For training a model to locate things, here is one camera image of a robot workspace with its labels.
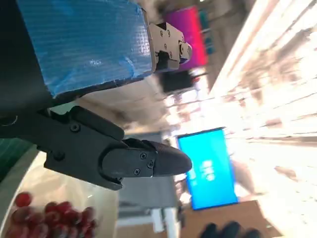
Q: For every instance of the green cutting mat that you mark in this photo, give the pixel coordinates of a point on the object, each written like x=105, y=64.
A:
x=10, y=158

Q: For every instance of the monitor with blue screen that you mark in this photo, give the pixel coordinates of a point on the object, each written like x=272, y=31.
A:
x=208, y=168

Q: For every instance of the black box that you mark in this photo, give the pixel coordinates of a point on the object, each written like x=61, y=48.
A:
x=175, y=81

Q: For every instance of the magenta display screen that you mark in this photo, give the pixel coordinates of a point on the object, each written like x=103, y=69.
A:
x=193, y=29

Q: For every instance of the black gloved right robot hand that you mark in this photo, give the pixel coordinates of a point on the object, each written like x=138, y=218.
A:
x=230, y=231

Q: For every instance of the red toy grape bunch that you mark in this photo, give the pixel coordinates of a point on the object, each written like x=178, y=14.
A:
x=62, y=220

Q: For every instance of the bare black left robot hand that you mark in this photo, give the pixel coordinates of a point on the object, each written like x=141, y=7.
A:
x=81, y=44

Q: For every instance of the white plate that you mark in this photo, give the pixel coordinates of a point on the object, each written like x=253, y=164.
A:
x=37, y=178

